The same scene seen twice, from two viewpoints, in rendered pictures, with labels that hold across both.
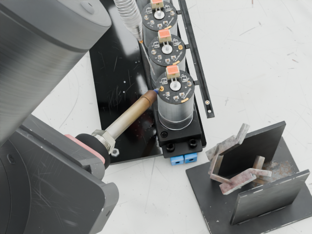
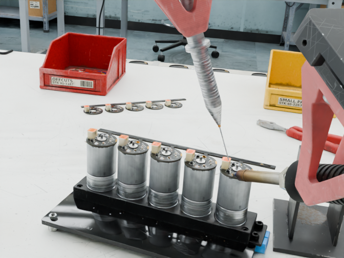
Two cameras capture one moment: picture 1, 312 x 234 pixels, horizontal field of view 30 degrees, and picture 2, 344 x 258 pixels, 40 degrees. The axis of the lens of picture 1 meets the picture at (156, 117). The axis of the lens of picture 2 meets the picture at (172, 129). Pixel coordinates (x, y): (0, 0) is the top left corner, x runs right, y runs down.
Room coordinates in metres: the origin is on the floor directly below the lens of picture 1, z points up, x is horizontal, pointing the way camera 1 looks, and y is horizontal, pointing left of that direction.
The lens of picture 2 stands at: (0.09, 0.29, 0.97)
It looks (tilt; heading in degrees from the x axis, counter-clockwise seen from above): 23 degrees down; 295
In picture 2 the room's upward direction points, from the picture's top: 4 degrees clockwise
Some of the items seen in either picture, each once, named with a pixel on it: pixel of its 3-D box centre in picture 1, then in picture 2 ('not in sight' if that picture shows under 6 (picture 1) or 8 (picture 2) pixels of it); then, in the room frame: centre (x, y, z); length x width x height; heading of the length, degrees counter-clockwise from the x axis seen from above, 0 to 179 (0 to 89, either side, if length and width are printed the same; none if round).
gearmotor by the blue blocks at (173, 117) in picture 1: (175, 103); (233, 198); (0.18, -0.01, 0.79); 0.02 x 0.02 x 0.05
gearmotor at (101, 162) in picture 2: not in sight; (101, 166); (0.29, 0.00, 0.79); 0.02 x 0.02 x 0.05
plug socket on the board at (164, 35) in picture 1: (165, 37); (191, 155); (0.21, -0.01, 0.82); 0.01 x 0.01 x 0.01; 6
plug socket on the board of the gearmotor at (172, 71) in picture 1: (172, 73); (227, 163); (0.18, -0.01, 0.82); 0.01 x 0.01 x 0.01; 6
